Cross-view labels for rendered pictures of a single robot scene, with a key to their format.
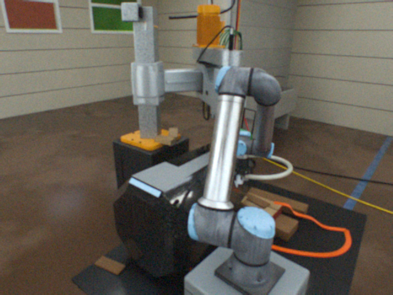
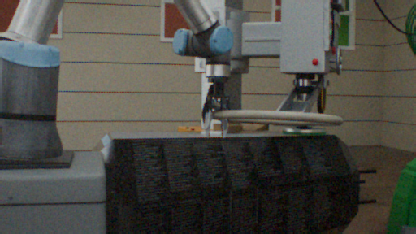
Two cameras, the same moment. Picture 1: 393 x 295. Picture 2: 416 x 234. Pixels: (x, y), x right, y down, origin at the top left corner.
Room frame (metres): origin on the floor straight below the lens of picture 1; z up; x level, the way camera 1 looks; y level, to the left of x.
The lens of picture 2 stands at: (0.23, -1.26, 1.03)
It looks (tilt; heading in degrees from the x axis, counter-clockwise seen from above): 3 degrees down; 35
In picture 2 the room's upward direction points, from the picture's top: 1 degrees clockwise
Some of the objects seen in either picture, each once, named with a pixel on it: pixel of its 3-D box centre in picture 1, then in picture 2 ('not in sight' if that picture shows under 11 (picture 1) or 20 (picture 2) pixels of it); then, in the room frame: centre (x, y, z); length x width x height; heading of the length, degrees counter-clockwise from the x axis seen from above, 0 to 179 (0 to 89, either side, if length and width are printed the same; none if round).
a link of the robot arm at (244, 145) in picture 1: (241, 145); (193, 43); (1.52, -0.27, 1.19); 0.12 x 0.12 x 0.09; 72
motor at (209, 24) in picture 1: (209, 26); not in sight; (3.07, -0.12, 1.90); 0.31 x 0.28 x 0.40; 105
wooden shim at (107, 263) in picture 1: (110, 265); not in sight; (1.73, 0.71, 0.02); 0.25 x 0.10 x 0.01; 65
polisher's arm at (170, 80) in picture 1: (167, 80); (252, 41); (2.89, 0.31, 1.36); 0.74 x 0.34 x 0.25; 112
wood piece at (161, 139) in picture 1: (164, 139); (227, 127); (2.63, 0.32, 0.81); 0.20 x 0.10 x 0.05; 62
